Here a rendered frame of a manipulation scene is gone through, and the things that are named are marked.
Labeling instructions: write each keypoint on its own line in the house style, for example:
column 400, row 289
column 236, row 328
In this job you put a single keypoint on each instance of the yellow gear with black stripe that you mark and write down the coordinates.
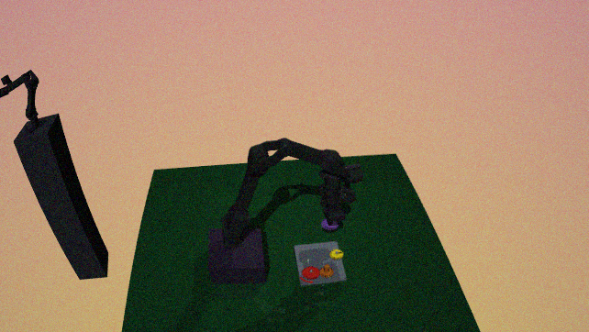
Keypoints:
column 336, row 256

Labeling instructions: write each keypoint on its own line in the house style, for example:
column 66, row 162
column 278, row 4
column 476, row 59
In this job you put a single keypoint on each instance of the purple gear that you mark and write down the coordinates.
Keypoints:
column 329, row 225

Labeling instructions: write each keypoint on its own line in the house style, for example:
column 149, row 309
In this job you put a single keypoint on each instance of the red gear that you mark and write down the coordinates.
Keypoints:
column 306, row 273

